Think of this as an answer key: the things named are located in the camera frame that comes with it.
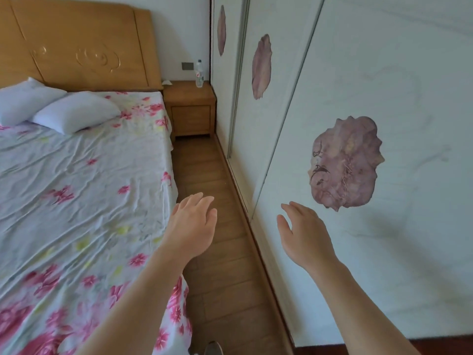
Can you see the wooden nightstand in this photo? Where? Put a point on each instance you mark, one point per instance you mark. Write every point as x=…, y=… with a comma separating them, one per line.
x=190, y=110

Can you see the person's left hand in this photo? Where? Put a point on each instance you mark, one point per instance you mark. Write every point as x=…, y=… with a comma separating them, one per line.
x=190, y=229

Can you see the white wardrobe door purple print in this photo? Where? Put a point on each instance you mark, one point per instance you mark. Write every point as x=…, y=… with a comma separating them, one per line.
x=399, y=70
x=223, y=88
x=273, y=118

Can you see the grey shoe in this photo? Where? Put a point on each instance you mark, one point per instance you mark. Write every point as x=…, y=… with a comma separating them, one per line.
x=213, y=348

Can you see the floral white bedsheet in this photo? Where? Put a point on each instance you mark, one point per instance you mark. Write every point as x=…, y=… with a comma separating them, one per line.
x=81, y=203

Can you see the wooden bed headboard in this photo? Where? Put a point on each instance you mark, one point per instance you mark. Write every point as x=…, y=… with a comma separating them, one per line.
x=81, y=36

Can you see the clear plastic water bottle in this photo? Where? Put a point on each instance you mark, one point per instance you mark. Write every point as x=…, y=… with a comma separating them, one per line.
x=199, y=75

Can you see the person's left little finger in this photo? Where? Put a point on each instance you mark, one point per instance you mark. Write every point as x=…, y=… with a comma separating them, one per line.
x=174, y=211

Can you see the person's left middle finger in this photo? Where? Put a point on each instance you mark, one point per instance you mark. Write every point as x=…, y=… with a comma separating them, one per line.
x=194, y=199

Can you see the person's left thumb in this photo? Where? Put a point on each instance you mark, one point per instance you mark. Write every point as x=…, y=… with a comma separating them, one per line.
x=212, y=219

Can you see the person's right forearm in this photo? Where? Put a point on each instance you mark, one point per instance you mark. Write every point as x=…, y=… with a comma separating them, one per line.
x=354, y=310

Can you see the person's right thumb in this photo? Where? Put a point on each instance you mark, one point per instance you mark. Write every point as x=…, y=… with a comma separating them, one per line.
x=283, y=226

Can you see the person's left forearm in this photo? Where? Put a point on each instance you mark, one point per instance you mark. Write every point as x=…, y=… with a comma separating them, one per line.
x=144, y=303

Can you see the grey wall socket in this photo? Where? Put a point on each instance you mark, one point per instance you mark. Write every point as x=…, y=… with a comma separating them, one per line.
x=187, y=65

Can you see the white pillow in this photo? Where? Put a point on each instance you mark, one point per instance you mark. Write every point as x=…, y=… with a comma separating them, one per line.
x=22, y=101
x=75, y=111

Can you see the person's right hand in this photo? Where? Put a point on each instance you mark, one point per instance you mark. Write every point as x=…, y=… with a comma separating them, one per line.
x=308, y=242

